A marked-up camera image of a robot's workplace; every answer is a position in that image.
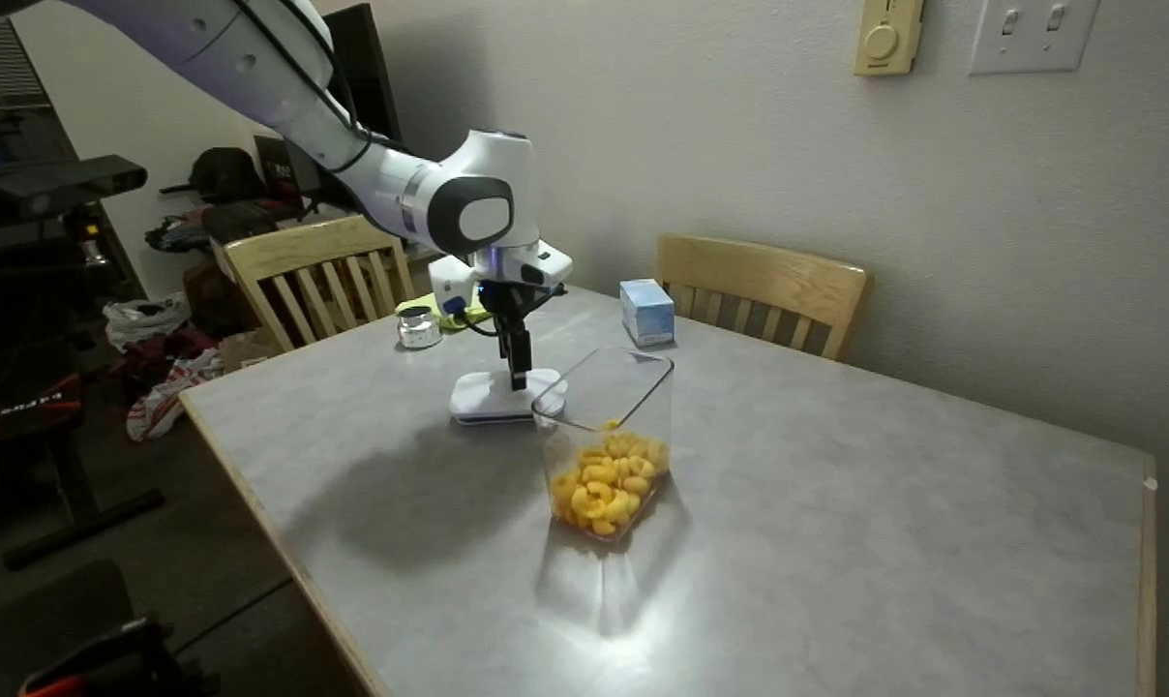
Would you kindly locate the wooden slat-back chair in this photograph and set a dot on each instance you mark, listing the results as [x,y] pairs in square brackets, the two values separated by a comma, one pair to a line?
[766,275]
[314,252]

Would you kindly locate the beige wall thermostat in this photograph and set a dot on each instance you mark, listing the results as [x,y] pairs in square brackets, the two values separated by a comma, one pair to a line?
[890,35]

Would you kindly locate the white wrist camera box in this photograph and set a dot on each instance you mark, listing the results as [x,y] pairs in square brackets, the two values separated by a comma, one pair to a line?
[451,286]

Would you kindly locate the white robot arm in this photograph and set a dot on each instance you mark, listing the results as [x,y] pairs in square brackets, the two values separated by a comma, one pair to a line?
[393,168]

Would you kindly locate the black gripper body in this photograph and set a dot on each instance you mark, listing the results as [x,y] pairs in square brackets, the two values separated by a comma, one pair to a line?
[514,308]

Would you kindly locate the black depth camera bar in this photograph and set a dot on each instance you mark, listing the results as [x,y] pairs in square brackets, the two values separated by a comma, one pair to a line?
[65,185]

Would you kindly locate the red and black bag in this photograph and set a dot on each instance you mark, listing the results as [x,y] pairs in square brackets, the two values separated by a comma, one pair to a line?
[108,659]

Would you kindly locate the white rectangular container lid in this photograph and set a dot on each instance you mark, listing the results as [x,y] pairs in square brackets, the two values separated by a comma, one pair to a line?
[491,397]

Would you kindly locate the lime green cloth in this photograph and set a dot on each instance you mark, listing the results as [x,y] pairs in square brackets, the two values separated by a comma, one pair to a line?
[416,308]

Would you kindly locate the black monitor screen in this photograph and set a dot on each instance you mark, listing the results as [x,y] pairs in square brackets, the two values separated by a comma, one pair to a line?
[372,79]

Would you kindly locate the clear plastic food container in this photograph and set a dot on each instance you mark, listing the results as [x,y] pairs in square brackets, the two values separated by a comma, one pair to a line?
[606,438]

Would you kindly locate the small light blue box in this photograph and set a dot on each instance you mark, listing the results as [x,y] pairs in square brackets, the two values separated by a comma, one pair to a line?
[650,313]

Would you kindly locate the black metal stand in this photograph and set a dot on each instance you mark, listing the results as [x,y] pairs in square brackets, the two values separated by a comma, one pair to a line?
[69,481]

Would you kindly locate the white light switch plate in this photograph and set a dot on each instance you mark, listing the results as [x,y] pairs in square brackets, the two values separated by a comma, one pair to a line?
[1034,33]

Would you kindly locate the red and white clothes pile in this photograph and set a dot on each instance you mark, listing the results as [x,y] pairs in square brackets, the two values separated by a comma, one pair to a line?
[172,383]

